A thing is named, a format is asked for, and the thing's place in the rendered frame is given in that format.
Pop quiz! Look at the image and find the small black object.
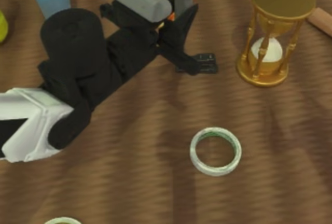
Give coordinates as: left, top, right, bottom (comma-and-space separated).
177, 52, 219, 75

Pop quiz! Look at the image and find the golden hourglass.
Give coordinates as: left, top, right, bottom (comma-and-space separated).
235, 0, 317, 88

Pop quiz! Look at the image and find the white tape roll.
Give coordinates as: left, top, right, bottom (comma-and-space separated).
189, 127, 242, 177
43, 216, 82, 224

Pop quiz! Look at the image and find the yellow-green plastic cup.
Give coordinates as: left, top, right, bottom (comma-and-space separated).
0, 10, 9, 44

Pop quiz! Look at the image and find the wooden block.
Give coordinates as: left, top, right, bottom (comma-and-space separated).
307, 8, 332, 38

